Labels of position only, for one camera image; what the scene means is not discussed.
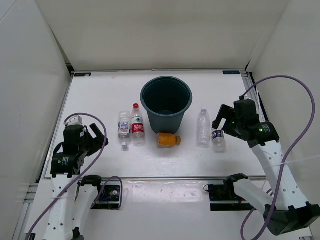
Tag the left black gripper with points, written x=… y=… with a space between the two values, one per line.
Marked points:
x=96 y=144

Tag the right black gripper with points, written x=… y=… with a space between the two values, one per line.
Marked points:
x=226 y=112

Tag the tall clear bottle white cap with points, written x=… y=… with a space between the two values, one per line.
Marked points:
x=203 y=128

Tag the small pepsi bottle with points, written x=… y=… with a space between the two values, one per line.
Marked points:
x=218 y=140

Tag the small clear bottle blue label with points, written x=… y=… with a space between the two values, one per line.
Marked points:
x=124 y=129

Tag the red cap water bottle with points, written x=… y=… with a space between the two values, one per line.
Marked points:
x=137 y=126

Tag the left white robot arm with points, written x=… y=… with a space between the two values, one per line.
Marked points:
x=72 y=198

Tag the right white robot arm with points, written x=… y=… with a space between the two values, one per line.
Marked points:
x=288 y=209

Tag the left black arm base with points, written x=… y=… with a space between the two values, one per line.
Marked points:
x=110 y=195

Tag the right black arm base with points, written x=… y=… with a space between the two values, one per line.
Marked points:
x=222 y=200

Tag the dark green plastic bin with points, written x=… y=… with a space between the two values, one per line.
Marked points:
x=166 y=99

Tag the right blue corner label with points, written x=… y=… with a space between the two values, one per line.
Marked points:
x=231 y=72

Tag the blue corner label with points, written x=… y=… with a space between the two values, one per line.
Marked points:
x=231 y=72
x=82 y=74

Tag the orange juice bottle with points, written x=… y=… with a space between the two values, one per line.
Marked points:
x=167 y=140

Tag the left blue corner label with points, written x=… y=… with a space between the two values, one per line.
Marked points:
x=82 y=74

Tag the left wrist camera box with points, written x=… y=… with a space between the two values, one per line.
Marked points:
x=74 y=121

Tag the silver metal rail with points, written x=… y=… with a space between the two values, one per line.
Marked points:
x=175 y=178

